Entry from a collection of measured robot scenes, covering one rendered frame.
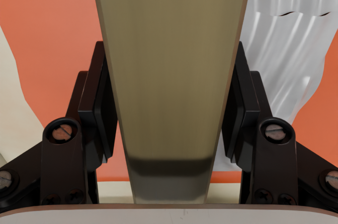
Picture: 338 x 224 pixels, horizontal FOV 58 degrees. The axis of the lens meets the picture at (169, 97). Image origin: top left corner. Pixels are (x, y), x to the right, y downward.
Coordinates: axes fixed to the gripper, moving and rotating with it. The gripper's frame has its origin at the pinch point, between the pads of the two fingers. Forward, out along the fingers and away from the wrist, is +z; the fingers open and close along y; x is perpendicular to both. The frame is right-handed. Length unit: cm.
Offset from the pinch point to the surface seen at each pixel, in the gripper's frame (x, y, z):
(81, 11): -0.3, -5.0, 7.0
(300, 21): -0.6, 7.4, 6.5
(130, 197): -23.9, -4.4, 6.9
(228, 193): -23.0, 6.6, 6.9
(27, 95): -7.2, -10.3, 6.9
